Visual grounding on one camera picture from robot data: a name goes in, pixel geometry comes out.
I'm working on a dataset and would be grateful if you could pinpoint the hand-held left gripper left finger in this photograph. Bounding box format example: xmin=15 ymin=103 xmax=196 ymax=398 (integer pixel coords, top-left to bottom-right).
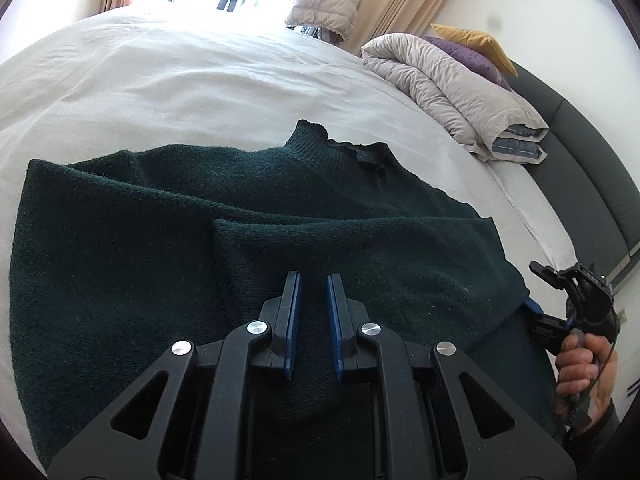
xmin=47 ymin=271 xmax=303 ymax=480

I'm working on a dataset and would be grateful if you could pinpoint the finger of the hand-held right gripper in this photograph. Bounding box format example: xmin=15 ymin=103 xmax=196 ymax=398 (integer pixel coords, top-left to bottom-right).
xmin=529 ymin=261 xmax=571 ymax=292
xmin=524 ymin=299 xmax=571 ymax=325

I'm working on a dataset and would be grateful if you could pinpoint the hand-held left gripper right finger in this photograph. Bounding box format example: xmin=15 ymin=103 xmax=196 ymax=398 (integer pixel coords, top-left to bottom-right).
xmin=325 ymin=273 xmax=576 ymax=480

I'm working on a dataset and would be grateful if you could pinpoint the dark green knit sweater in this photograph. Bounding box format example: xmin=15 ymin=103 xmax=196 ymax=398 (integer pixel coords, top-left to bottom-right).
xmin=9 ymin=119 xmax=566 ymax=480

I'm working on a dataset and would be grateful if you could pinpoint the person's right forearm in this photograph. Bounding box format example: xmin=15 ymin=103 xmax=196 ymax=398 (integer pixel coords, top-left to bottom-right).
xmin=561 ymin=399 xmax=622 ymax=473

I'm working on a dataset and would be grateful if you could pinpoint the person's right hand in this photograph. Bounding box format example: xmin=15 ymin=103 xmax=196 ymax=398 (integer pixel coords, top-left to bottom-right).
xmin=555 ymin=332 xmax=620 ymax=432

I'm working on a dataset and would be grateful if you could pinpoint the dark grey headboard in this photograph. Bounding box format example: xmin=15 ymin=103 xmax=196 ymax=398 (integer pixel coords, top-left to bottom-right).
xmin=505 ymin=57 xmax=640 ymax=281

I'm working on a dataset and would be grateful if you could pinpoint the striped grey pillow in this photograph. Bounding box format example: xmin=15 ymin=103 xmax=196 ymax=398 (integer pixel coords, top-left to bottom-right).
xmin=491 ymin=126 xmax=549 ymax=163

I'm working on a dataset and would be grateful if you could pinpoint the beige folded duvet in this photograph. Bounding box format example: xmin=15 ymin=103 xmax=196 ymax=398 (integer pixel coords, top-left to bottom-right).
xmin=361 ymin=33 xmax=550 ymax=163

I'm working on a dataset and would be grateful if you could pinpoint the purple pillow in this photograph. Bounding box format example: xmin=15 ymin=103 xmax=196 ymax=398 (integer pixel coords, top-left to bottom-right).
xmin=424 ymin=36 xmax=512 ymax=92

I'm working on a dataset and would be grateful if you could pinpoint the yellow pillow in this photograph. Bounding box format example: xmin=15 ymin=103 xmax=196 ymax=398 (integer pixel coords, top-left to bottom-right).
xmin=431 ymin=23 xmax=517 ymax=77

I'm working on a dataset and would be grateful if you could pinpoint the white bed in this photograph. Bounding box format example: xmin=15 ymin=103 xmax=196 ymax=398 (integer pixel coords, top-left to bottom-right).
xmin=0 ymin=7 xmax=583 ymax=480

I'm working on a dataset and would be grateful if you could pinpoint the beige puffer jacket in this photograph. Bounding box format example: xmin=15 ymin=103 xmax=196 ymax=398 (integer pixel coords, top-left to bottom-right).
xmin=285 ymin=0 xmax=360 ymax=43

